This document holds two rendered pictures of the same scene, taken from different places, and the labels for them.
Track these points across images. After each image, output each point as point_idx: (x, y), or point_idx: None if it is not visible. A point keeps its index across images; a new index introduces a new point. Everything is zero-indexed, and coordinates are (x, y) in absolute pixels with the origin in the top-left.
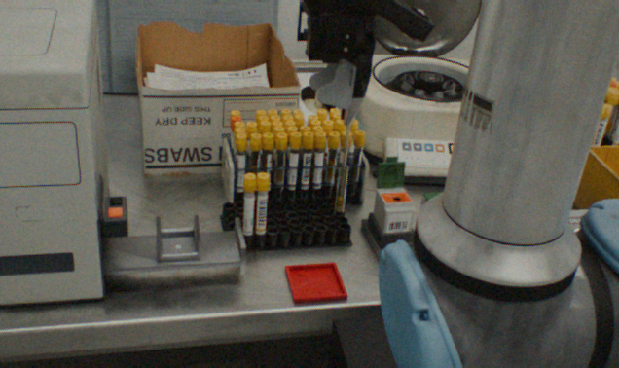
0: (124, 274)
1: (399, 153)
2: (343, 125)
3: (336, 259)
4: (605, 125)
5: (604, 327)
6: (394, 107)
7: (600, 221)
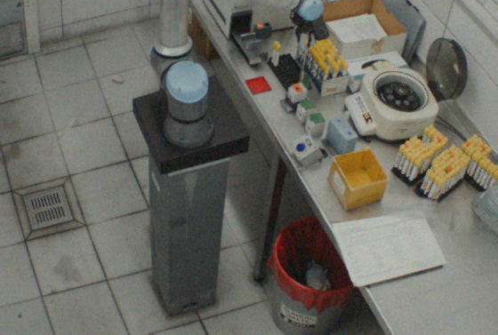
0: None
1: (353, 98)
2: (332, 63)
3: (277, 90)
4: (414, 169)
5: (163, 74)
6: (363, 80)
7: (186, 61)
